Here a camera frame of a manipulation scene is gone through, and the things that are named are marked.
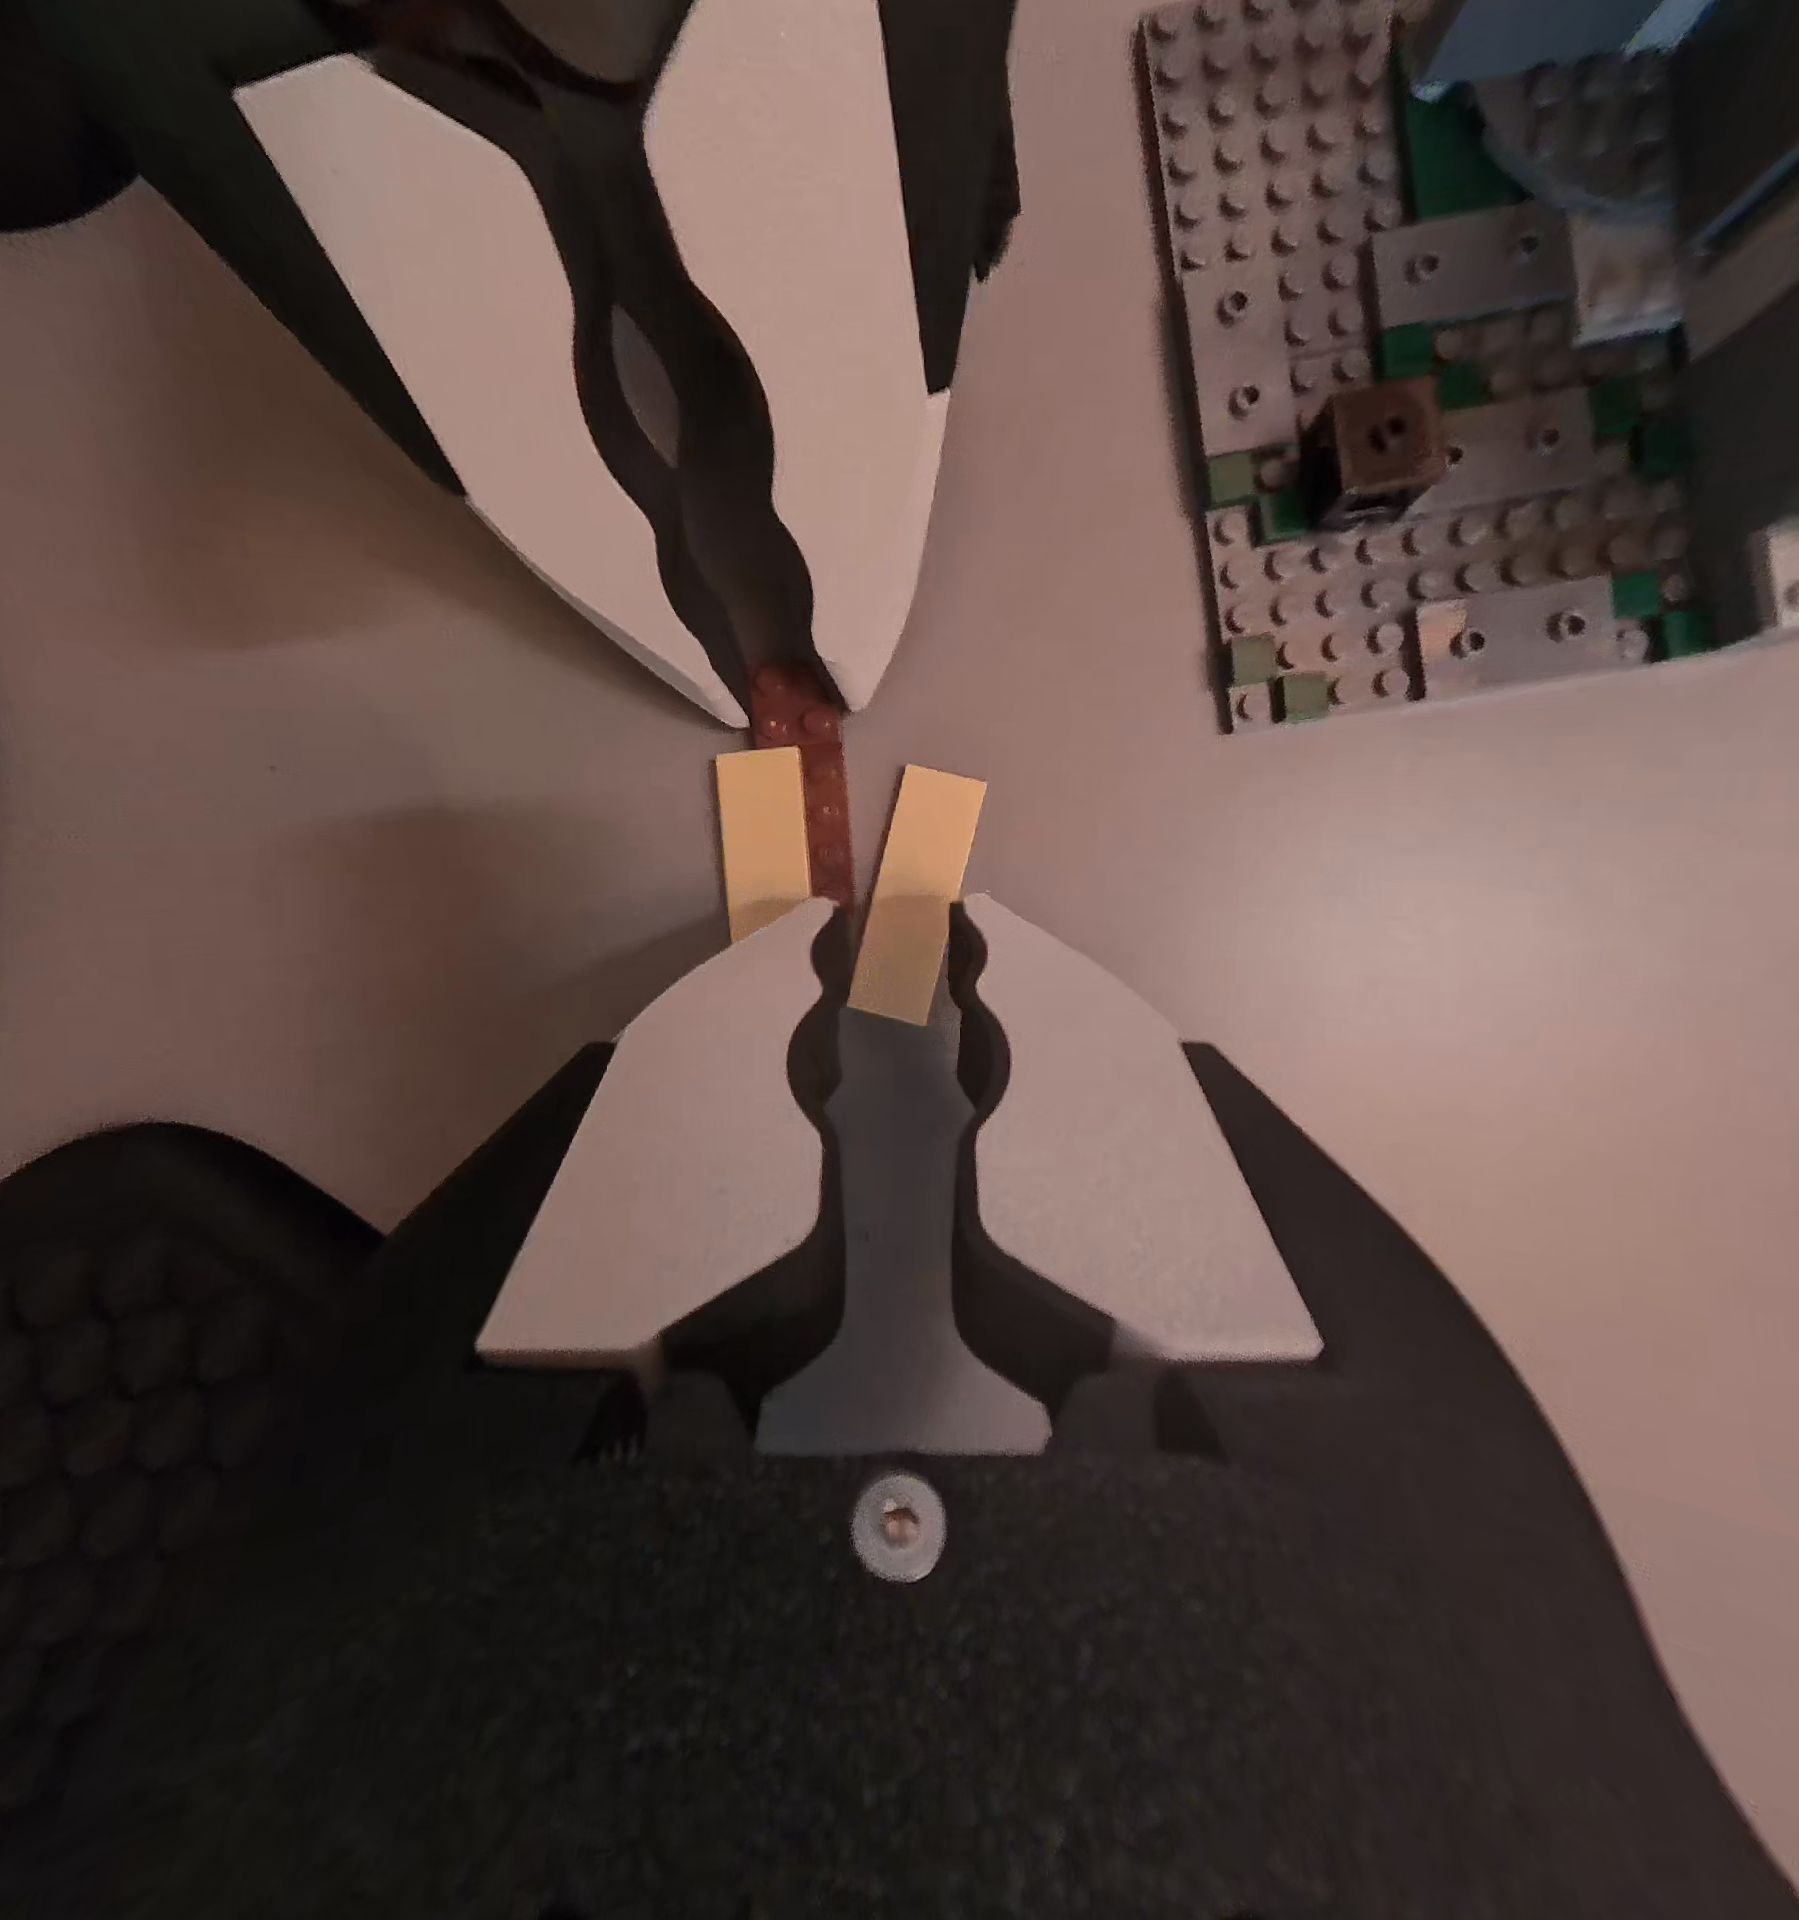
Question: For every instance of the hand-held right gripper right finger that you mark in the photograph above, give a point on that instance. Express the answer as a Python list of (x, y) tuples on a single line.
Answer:
[(1124, 1201)]

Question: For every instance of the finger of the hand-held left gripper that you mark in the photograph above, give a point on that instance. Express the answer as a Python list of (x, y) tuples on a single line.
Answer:
[(825, 270), (435, 301)]

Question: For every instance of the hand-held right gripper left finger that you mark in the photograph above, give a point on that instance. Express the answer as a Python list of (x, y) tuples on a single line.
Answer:
[(661, 1184)]

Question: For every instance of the tan smooth toy tile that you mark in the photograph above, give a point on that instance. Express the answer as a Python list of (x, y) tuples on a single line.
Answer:
[(763, 840), (915, 884)]

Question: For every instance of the brown studded toy plate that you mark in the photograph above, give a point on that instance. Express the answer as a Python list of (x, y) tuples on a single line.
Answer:
[(803, 712)]

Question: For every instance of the grey desk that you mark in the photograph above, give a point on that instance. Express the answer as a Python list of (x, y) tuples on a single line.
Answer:
[(1440, 974)]

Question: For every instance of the grey toy brick building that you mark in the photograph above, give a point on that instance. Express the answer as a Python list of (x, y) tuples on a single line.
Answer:
[(1320, 194)]

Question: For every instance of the person's black clothing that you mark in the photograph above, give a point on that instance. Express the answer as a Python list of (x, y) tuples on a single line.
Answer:
[(105, 1425)]

